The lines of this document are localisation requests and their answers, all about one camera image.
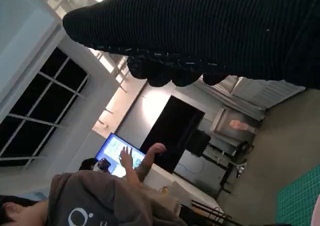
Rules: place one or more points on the person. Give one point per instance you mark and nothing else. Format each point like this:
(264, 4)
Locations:
(87, 164)
(100, 201)

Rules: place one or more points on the person's hand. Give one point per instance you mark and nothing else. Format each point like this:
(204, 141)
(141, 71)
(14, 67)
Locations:
(127, 158)
(157, 149)

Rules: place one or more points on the grey low cabinet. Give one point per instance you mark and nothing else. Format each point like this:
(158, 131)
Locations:
(200, 168)

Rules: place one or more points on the pink oval object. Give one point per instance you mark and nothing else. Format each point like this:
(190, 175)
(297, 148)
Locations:
(238, 124)

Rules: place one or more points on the pink bowl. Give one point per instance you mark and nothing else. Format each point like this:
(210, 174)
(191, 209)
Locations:
(317, 213)

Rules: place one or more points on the monitor with blue screen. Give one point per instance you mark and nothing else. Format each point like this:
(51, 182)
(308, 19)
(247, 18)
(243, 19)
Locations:
(112, 145)

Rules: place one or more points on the large black screen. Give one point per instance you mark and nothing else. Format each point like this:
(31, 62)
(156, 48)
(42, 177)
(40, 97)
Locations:
(172, 130)

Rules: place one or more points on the dark window with white frame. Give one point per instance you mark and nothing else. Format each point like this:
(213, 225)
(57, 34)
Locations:
(50, 98)

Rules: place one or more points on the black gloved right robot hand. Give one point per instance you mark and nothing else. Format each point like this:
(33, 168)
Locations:
(187, 30)

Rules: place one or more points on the small yellow object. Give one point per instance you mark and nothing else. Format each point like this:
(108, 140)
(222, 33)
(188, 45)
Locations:
(165, 189)

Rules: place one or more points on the white desk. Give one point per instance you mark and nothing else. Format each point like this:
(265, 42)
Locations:
(160, 176)

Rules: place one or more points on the green cutting mat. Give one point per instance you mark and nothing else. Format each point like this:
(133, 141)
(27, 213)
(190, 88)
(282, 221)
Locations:
(297, 201)

